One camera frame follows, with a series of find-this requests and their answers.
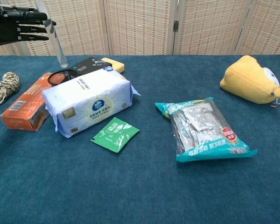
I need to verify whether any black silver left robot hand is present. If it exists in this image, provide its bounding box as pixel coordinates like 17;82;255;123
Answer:
0;6;57;46

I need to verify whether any clear white-capped test tube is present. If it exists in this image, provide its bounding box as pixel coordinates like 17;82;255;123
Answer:
34;0;69;69

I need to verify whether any orange cardboard box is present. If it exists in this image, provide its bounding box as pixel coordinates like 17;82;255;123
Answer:
0;72;69;132

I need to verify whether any black printed box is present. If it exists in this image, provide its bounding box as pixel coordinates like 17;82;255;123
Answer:
66;56;115;77

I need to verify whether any white blue tissue pack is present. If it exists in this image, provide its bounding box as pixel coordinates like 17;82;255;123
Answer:
42;66;141;139

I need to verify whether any yellow sponge block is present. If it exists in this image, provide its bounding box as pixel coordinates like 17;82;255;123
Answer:
100;57;126;73

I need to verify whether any green tea sachet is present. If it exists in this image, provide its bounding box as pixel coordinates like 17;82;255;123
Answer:
90;117;140;154

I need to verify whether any blue felt table cover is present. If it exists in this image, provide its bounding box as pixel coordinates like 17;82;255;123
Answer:
0;55;280;224

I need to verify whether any teal snack bag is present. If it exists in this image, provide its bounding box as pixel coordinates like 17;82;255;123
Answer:
154;97;259;163

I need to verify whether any yellow plush toy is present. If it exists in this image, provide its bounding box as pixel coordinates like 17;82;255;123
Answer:
219;55;280;105

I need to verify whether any beige braided rope bundle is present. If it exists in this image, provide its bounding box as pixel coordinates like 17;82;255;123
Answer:
0;71;21;109

